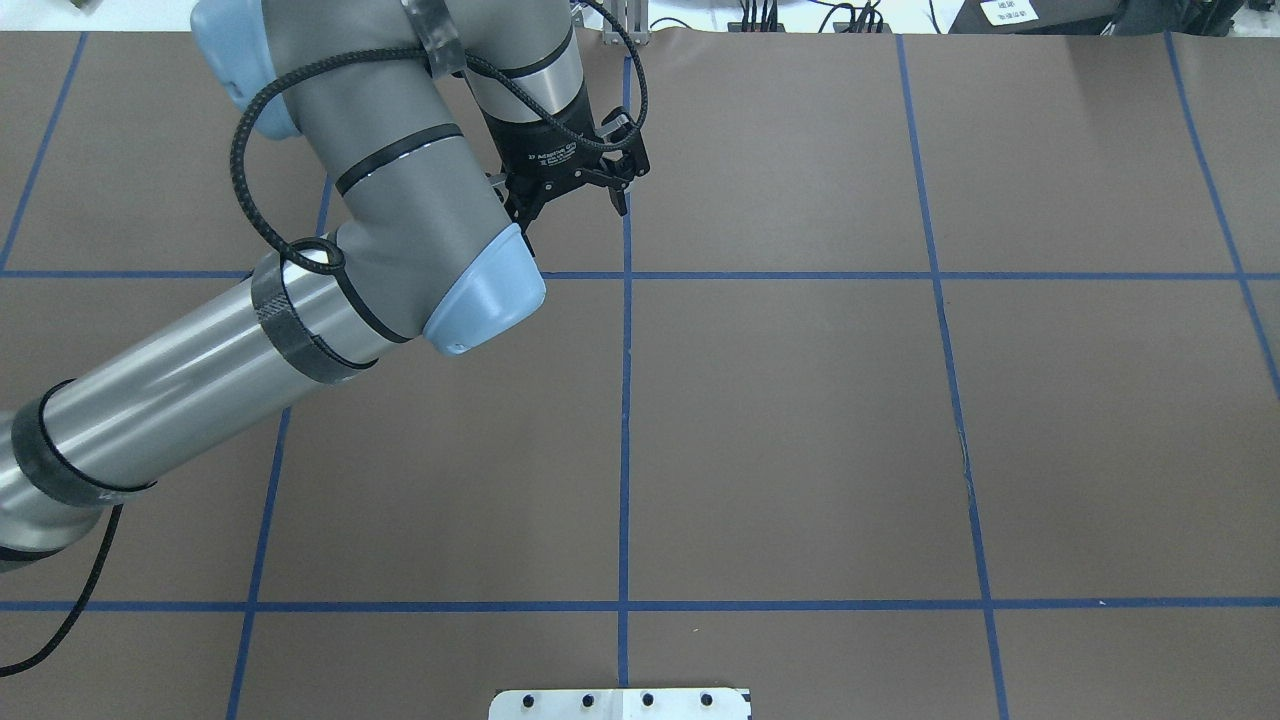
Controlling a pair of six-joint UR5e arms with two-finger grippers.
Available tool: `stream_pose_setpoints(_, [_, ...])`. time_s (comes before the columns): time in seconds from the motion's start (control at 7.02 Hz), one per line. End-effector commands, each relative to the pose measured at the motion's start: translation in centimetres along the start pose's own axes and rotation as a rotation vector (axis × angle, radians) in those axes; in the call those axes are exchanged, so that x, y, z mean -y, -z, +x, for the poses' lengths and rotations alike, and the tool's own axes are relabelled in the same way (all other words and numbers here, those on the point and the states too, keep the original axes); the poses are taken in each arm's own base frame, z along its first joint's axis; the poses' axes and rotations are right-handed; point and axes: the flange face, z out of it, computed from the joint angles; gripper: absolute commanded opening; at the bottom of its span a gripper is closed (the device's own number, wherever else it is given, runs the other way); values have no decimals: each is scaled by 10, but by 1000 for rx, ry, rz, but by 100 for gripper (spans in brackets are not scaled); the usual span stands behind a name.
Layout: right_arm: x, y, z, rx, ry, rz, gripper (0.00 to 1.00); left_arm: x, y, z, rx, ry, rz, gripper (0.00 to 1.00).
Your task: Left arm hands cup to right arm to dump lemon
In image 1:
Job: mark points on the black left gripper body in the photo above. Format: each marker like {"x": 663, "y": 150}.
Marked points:
{"x": 543, "y": 148}

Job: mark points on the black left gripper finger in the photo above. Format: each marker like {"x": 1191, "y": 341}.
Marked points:
{"x": 523, "y": 210}
{"x": 616, "y": 183}

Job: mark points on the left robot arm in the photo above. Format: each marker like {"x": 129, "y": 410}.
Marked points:
{"x": 392, "y": 155}

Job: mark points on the black box with label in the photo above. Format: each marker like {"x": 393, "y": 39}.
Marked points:
{"x": 1097, "y": 18}

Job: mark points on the aluminium frame post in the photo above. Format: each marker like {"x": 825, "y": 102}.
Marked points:
{"x": 633, "y": 16}

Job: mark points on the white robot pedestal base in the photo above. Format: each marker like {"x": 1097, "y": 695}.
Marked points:
{"x": 623, "y": 703}

